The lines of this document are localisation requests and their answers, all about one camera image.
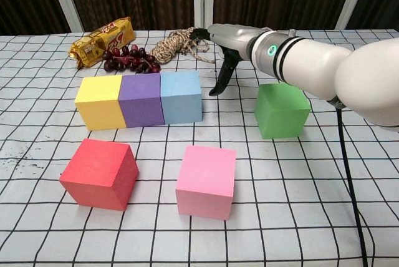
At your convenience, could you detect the gold snack packet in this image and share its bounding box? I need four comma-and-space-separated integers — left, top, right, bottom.
69, 16, 135, 69

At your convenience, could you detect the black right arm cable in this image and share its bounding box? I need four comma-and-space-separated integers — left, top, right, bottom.
335, 106, 371, 267

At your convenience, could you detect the purple foam cube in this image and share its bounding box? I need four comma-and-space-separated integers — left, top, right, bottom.
118, 72, 166, 129

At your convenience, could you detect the green foam cube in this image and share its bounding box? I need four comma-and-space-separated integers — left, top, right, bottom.
254, 82, 312, 140

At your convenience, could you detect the dark red grape bunch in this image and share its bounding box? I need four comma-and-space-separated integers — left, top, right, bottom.
102, 44, 162, 77

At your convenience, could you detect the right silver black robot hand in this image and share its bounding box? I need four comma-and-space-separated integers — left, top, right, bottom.
190, 23, 266, 97

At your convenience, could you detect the light blue foam cube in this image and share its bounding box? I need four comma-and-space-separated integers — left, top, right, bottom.
160, 70, 203, 125

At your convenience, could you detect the coiled braided rope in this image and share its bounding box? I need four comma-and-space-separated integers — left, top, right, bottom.
150, 26, 216, 64

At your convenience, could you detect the red foam cube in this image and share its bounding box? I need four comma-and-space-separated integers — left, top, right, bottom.
59, 138, 140, 211

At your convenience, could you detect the pink foam cube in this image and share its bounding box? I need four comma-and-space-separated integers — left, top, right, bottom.
175, 145, 238, 220

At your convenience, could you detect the yellow foam cube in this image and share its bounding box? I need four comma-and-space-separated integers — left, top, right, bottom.
74, 74, 127, 132

